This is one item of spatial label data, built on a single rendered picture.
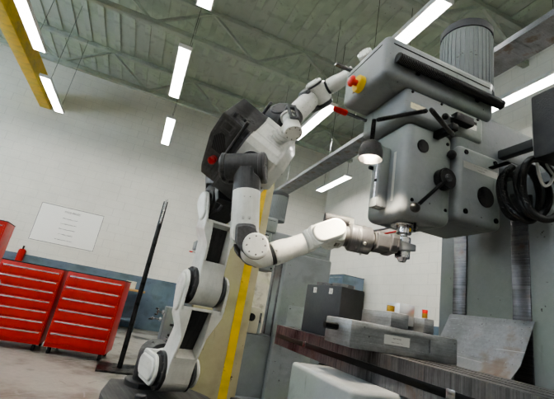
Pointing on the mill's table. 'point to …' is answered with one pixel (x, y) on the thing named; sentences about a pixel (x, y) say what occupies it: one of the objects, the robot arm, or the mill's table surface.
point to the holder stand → (330, 305)
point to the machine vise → (394, 339)
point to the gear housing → (399, 103)
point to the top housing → (388, 49)
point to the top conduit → (448, 81)
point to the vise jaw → (386, 318)
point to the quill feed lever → (443, 178)
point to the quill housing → (414, 179)
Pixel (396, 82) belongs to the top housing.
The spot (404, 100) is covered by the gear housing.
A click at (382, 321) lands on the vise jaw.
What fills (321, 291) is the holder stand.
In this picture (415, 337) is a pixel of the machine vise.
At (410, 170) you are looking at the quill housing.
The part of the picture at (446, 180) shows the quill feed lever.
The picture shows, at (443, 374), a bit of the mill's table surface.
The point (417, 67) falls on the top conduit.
